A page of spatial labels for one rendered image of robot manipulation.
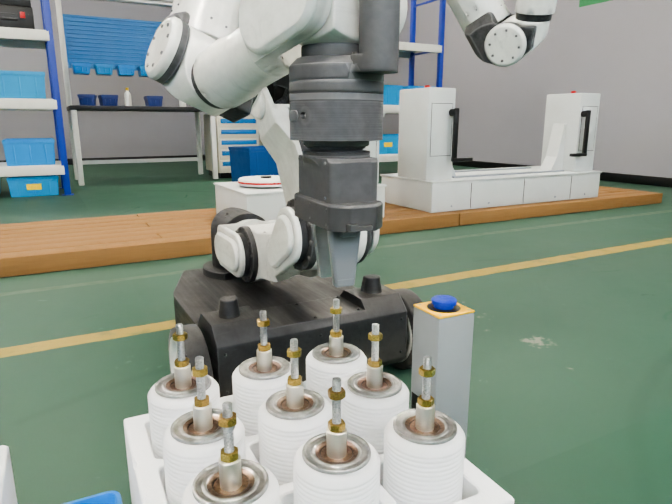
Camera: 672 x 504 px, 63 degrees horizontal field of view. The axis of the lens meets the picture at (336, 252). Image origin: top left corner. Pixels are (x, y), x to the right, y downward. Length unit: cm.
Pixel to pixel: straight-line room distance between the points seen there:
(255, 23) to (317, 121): 11
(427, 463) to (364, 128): 38
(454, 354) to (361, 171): 47
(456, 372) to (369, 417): 22
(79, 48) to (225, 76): 596
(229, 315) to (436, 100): 242
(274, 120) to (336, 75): 63
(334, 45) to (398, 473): 47
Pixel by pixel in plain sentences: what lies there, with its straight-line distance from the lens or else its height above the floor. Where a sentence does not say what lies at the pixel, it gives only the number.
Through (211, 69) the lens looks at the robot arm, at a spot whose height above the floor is 66.
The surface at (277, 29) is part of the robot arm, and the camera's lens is 51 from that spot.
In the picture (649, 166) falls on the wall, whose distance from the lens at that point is 622.
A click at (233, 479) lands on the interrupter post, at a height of 26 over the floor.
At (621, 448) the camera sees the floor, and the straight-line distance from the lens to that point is 123.
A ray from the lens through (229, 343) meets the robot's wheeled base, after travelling 111.
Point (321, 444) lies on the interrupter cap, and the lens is 65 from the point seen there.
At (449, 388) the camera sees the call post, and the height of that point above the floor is 19.
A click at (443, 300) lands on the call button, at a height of 33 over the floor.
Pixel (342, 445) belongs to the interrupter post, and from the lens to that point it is 62.
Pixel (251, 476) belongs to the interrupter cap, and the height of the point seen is 25.
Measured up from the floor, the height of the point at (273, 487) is 25.
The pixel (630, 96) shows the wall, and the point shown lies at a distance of 637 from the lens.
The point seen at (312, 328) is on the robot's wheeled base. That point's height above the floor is 18.
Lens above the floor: 60
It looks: 13 degrees down
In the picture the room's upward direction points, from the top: straight up
